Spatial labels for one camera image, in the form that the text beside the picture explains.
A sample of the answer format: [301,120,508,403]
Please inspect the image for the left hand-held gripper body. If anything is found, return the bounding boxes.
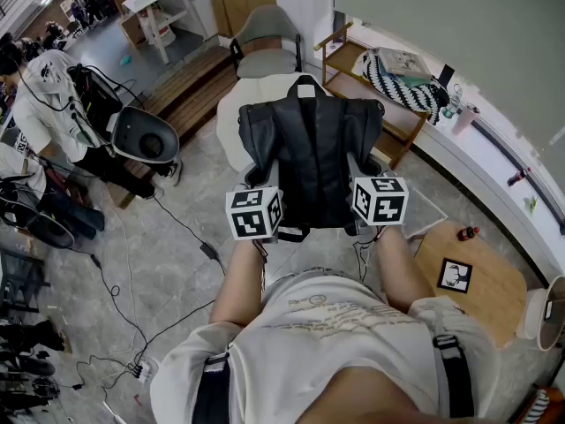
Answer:
[224,159,284,245]

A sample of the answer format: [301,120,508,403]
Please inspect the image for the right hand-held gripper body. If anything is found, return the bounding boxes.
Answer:
[345,151,410,243]

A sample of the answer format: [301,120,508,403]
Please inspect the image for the black backpack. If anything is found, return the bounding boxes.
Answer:
[237,74,386,243]

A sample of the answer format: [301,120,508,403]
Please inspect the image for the white egg-shaped cushion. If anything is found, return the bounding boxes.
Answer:
[215,71,392,174]

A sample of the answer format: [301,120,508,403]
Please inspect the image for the person's right forearm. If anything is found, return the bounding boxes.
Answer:
[373,223,437,314]

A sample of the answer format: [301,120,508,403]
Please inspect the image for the person's left forearm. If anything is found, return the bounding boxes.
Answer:
[208,235,271,328]

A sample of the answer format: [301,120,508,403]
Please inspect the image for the white floor sheet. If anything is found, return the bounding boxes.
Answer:
[403,187,449,240]

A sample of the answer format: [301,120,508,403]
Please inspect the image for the black power adapter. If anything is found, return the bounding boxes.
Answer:
[199,241,222,262]

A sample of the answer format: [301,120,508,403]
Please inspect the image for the black framed picture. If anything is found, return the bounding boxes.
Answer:
[436,257,473,293]

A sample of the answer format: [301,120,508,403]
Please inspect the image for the black and white striped blanket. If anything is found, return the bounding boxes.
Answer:
[361,49,450,126]

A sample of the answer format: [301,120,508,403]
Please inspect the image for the pink tumbler cup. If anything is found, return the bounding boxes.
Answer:
[450,102,480,136]

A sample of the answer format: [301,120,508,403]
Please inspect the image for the clear water bottle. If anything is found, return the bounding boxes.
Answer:
[441,84,463,119]

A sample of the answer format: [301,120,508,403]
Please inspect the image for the wooden slatted platform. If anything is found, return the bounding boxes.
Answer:
[140,44,239,148]

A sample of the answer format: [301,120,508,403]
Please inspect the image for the pale magazine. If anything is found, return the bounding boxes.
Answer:
[377,46,434,82]

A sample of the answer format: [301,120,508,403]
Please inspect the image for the round wooden side table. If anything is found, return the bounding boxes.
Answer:
[413,219,529,348]

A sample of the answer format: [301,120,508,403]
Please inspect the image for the low wooden bench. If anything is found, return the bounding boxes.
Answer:
[313,21,432,170]

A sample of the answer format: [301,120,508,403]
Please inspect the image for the person's white printed t-shirt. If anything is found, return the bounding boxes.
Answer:
[149,266,502,424]

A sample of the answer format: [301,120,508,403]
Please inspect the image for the white power strip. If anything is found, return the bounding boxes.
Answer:
[132,355,159,383]

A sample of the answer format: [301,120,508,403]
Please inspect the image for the grey upholstered chair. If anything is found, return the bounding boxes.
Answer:
[228,4,304,80]

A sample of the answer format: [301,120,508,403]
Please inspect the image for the black equipment cart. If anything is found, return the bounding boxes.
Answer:
[68,64,124,140]

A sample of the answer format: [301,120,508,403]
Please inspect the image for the large cardboard box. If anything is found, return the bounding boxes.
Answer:
[218,0,278,37]

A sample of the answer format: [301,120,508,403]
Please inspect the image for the wooden crate with striped cushion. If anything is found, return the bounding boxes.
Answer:
[523,386,565,424]

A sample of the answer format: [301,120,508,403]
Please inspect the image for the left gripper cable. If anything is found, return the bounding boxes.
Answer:
[251,239,271,292]

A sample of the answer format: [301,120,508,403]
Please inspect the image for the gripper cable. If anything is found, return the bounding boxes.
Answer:
[352,235,381,283]
[251,239,271,292]

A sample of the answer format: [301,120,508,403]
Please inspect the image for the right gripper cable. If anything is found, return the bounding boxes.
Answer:
[352,235,381,283]

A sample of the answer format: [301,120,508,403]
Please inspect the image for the black floor cable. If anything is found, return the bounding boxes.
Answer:
[90,194,222,370]

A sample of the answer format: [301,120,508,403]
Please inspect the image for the black harness strap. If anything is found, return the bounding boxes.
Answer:
[432,333,476,419]
[192,351,233,424]

